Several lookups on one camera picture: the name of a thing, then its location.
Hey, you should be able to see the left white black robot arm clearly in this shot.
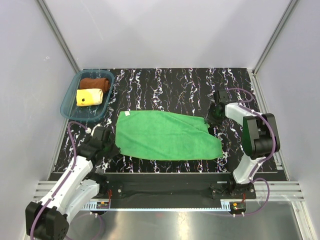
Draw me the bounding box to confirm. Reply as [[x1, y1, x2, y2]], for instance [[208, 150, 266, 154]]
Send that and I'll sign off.
[[25, 125, 120, 240]]

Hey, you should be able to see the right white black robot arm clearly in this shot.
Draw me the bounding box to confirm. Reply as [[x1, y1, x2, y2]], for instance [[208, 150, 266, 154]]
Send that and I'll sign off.
[[205, 89, 281, 199]]

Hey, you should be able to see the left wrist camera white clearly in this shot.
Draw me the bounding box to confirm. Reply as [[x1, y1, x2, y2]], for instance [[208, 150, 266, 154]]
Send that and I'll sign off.
[[85, 127, 93, 134]]

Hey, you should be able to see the green towel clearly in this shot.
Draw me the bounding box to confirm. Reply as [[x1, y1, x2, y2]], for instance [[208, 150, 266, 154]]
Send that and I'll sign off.
[[115, 110, 223, 161]]

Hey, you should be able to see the brown towel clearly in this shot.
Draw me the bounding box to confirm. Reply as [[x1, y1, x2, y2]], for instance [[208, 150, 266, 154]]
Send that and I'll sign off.
[[79, 77, 111, 93]]

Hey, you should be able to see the teal transparent plastic bin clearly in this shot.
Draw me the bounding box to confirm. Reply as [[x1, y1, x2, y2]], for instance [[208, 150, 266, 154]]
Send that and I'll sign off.
[[60, 69, 115, 122]]

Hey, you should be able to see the aluminium frame post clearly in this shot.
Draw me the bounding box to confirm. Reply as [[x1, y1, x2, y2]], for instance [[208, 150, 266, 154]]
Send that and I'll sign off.
[[252, 0, 300, 76], [35, 0, 81, 73]]

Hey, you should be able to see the yellow towel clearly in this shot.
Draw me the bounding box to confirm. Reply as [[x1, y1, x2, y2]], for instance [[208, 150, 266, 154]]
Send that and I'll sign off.
[[76, 88, 104, 107]]

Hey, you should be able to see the right aluminium frame post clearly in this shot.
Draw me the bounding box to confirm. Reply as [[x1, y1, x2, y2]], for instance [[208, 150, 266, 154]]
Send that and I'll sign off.
[[252, 0, 300, 76]]

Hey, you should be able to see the left aluminium frame post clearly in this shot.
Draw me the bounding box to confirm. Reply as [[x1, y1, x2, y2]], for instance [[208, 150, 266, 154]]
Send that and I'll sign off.
[[35, 0, 81, 73]]

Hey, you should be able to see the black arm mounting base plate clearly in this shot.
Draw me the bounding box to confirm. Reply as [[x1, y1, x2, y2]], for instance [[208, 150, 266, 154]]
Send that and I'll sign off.
[[85, 172, 257, 200]]

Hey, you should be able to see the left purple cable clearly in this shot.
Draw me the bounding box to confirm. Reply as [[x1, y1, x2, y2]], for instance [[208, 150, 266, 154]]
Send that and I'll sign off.
[[31, 121, 105, 240]]

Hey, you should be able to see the aluminium frame rail front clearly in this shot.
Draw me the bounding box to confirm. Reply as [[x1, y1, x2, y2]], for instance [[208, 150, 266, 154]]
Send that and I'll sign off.
[[32, 179, 305, 213]]

